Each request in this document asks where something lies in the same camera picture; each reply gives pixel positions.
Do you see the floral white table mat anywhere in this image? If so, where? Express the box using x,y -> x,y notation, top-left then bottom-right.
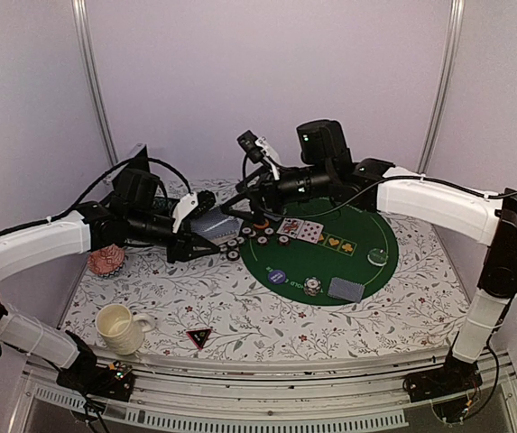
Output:
62,215 -> 468,362

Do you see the aluminium poker chip case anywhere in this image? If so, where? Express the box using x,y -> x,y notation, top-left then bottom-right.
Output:
104,143 -> 163,215

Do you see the aluminium frame post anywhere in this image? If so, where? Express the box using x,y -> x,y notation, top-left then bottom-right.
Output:
418,0 -> 466,173
71,0 -> 118,166

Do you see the cream ceramic mug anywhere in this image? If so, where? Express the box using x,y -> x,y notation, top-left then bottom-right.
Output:
95,304 -> 156,355

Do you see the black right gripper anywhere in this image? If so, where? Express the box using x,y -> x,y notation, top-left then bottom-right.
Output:
221,161 -> 335,224

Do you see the blue small blind button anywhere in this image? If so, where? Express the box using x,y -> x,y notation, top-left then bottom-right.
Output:
267,270 -> 287,285

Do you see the right aluminium frame post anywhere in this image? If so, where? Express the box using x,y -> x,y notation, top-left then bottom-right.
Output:
418,0 -> 466,173

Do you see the left aluminium frame post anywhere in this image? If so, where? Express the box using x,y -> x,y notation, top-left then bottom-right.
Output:
71,0 -> 118,166

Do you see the white dealer button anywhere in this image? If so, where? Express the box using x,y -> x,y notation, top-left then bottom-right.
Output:
367,248 -> 389,267

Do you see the blue playing card deck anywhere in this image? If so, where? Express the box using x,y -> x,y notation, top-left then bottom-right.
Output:
191,208 -> 240,241

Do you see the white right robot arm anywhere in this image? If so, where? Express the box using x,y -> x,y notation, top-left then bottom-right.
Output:
221,119 -> 517,393

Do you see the orange big blind button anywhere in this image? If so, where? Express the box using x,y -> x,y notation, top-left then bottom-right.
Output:
254,219 -> 270,230

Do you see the poker chip stack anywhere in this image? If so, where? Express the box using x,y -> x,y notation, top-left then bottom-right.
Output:
303,276 -> 322,297

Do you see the eight of diamonds card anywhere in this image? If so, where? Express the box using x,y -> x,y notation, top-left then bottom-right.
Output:
297,220 -> 324,244

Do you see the queen of spades card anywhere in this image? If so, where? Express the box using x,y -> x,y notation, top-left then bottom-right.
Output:
277,217 -> 304,238

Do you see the aluminium front rail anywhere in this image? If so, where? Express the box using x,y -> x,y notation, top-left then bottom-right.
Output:
8,349 -> 517,432

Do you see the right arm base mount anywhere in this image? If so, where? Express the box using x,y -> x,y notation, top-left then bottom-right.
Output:
402,354 -> 483,424

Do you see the dealt blue card pile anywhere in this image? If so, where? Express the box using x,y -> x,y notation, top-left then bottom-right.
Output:
328,277 -> 365,303

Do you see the black triangular marker tag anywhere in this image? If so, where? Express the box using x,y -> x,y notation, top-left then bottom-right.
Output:
186,328 -> 212,350

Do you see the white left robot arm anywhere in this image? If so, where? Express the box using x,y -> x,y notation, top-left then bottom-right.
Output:
0,169 -> 218,392

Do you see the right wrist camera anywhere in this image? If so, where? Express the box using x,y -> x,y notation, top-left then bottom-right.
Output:
236,130 -> 282,180

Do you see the round green poker mat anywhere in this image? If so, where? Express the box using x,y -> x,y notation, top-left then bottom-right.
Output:
240,198 -> 399,306

